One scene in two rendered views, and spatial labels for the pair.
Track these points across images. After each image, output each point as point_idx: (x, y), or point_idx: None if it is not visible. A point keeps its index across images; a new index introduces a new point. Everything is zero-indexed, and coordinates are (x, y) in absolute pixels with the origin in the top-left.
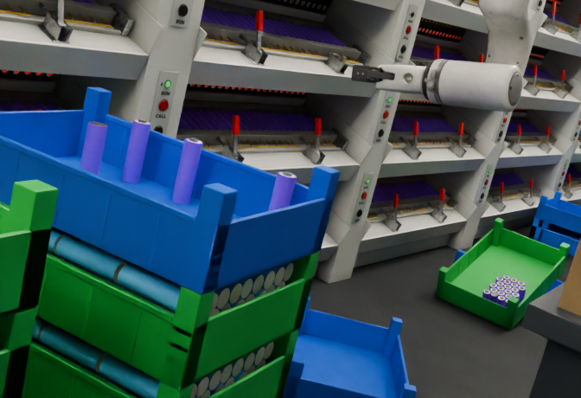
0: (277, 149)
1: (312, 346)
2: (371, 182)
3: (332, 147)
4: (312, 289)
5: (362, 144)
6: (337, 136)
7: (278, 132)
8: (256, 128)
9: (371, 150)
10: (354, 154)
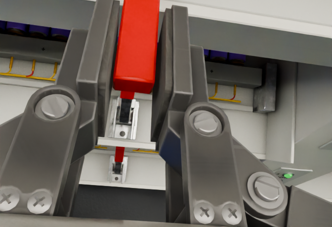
0: (28, 83)
1: None
2: (301, 175)
3: (238, 98)
4: (158, 203)
5: (286, 139)
6: (262, 85)
7: (52, 49)
8: (8, 21)
9: (311, 152)
10: (270, 137)
